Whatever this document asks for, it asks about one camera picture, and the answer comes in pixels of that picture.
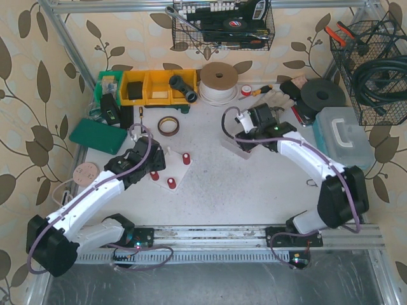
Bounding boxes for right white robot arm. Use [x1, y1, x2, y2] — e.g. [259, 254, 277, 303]
[232, 104, 369, 235]

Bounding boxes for wire basket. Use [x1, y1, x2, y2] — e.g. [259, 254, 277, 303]
[165, 1, 275, 54]
[329, 19, 406, 126]

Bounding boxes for black box in bin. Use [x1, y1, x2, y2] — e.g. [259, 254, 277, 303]
[127, 81, 143, 100]

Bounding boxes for right wire basket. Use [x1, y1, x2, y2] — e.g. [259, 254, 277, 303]
[329, 19, 406, 126]

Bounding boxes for white cable spool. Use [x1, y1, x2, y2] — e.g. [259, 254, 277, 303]
[198, 62, 238, 107]

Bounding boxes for black battery charger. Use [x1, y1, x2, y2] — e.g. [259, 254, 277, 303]
[100, 93, 120, 125]

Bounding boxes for black electrical tape roll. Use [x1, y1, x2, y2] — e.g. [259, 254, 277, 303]
[222, 18, 247, 32]

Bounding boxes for yellow storage bin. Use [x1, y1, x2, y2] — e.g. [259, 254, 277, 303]
[169, 69, 198, 105]
[143, 70, 172, 106]
[119, 71, 147, 106]

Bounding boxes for orange handled pliers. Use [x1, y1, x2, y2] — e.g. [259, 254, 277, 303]
[324, 21, 355, 48]

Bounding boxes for clear plastic spring tray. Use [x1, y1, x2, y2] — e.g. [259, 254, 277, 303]
[220, 138, 251, 160]

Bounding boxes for black disc spool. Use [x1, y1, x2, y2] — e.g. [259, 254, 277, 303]
[300, 78, 346, 114]

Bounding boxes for back wire basket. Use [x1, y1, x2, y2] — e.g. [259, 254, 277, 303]
[165, 1, 275, 54]

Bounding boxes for white work glove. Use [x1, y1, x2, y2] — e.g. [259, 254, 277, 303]
[249, 90, 294, 111]

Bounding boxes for small yellow black screwdriver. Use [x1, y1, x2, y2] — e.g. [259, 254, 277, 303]
[139, 106, 143, 124]

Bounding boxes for brown tape roll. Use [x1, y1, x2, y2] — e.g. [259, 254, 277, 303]
[157, 116, 180, 137]

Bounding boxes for yellow black bit driver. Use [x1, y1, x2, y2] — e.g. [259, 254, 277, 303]
[238, 85, 273, 100]

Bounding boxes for pink round power socket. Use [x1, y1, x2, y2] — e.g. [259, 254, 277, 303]
[72, 162, 100, 187]

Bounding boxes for green storage bin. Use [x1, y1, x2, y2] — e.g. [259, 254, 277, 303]
[93, 71, 123, 105]

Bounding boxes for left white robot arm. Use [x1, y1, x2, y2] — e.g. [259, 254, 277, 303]
[26, 137, 166, 277]

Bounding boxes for green plastic case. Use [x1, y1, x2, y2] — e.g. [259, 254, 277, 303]
[69, 118, 127, 155]

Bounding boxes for black coiled hose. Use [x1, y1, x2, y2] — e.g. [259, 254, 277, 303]
[352, 20, 407, 107]

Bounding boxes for large red spring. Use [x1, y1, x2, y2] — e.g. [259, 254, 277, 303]
[149, 171, 160, 181]

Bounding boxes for small claw hammer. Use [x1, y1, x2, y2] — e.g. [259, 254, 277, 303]
[270, 106, 285, 125]

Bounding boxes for grey pipe fitting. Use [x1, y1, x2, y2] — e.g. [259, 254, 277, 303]
[169, 75, 198, 104]

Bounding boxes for green clamp tool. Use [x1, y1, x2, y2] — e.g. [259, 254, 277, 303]
[144, 105, 190, 114]

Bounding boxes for aluminium rail base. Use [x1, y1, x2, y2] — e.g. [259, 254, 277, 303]
[75, 224, 385, 266]

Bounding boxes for short red spring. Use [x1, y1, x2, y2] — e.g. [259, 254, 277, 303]
[183, 153, 191, 165]
[167, 178, 177, 189]

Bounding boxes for red white tape roll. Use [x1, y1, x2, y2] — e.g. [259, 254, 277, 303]
[241, 85, 252, 97]

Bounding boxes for white peg base plate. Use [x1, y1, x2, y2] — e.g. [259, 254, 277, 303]
[149, 146, 193, 192]

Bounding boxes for teal clear toolbox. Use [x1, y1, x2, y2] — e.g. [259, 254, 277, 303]
[312, 107, 375, 170]

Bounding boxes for chrome wrench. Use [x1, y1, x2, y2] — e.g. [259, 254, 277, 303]
[165, 6, 202, 32]

